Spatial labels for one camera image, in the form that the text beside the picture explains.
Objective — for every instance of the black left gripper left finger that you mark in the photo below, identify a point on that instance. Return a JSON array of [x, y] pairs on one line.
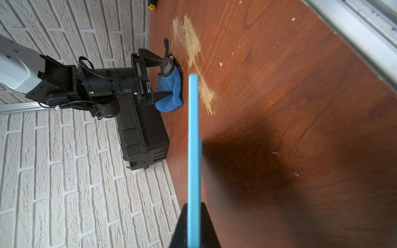
[[179, 238]]

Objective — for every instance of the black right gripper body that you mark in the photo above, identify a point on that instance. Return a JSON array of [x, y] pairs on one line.
[[104, 83]]

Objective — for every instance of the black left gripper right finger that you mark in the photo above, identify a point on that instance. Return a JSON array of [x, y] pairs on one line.
[[209, 237]]

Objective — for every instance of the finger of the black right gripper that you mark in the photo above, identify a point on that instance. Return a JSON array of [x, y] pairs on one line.
[[148, 59], [154, 97]]

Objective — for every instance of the blue framed drawing tablet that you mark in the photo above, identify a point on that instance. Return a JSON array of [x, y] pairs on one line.
[[194, 165]]

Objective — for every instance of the blue microfiber cloth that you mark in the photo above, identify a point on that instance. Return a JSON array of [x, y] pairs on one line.
[[170, 82]]

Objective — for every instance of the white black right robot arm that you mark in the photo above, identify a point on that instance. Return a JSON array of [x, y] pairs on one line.
[[48, 82]]

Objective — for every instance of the black plastic toolbox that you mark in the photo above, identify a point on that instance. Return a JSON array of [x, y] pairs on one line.
[[143, 137]]

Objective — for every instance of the black yellow screwdriver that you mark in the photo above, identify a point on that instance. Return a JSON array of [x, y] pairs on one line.
[[152, 4]]

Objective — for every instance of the right aluminium corner post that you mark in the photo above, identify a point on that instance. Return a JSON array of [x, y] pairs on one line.
[[24, 107]]

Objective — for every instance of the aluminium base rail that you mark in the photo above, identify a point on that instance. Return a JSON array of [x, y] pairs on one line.
[[368, 31]]

